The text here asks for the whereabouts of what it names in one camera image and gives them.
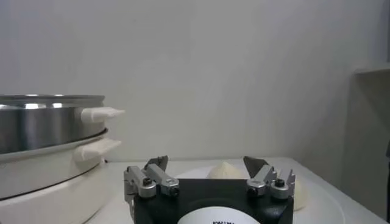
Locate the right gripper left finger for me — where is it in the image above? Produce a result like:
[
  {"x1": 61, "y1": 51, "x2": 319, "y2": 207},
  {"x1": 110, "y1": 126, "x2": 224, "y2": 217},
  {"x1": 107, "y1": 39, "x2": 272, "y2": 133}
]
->
[{"x1": 123, "y1": 155, "x2": 181, "y2": 202}]

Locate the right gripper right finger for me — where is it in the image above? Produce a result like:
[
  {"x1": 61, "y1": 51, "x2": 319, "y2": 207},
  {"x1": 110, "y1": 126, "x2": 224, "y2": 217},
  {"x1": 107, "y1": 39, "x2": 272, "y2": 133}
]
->
[{"x1": 243, "y1": 156, "x2": 296, "y2": 200}]

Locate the white steamed baozi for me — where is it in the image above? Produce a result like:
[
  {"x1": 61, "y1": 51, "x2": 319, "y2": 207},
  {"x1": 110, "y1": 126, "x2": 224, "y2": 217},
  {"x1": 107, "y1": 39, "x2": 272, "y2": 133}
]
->
[
  {"x1": 207, "y1": 161, "x2": 248, "y2": 180},
  {"x1": 292, "y1": 179, "x2": 308, "y2": 212}
]

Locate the stainless steel steamer basket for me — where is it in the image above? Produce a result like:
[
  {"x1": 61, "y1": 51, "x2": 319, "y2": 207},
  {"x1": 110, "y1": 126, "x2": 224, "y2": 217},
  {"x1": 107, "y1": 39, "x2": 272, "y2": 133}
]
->
[{"x1": 0, "y1": 94, "x2": 126, "y2": 155}]

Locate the white round plate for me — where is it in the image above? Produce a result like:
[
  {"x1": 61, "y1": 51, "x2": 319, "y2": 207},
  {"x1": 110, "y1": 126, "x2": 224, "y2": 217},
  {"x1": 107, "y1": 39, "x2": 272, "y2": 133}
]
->
[{"x1": 175, "y1": 158, "x2": 346, "y2": 224}]

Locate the white electric cooker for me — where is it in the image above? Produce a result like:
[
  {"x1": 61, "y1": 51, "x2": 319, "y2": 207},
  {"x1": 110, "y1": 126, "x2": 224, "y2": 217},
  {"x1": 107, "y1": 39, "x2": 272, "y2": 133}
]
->
[{"x1": 0, "y1": 130, "x2": 122, "y2": 224}]

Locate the white shelf table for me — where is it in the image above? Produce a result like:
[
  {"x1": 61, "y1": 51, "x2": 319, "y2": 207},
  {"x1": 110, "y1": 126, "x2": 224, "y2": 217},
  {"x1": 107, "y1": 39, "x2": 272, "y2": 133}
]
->
[{"x1": 347, "y1": 63, "x2": 390, "y2": 220}]

